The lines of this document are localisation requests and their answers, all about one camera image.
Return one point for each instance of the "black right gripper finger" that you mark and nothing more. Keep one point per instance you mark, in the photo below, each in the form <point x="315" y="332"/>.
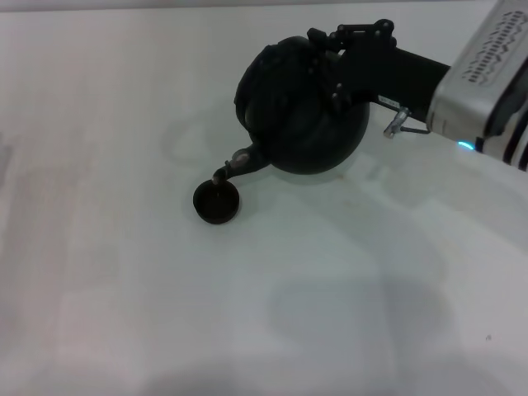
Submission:
<point x="354" y="32"/>
<point x="335" y="88"/>

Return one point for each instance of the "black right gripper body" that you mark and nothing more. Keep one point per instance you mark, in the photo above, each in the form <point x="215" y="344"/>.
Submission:
<point x="392" y="78"/>

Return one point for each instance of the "dark brown round teacup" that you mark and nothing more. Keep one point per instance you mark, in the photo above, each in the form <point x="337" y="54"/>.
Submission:
<point x="216" y="202"/>

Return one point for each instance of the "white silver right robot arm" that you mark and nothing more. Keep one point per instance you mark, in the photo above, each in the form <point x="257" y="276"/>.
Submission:
<point x="507" y="144"/>

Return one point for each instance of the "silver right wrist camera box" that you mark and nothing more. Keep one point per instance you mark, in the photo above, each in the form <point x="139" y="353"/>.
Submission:
<point x="482" y="62"/>

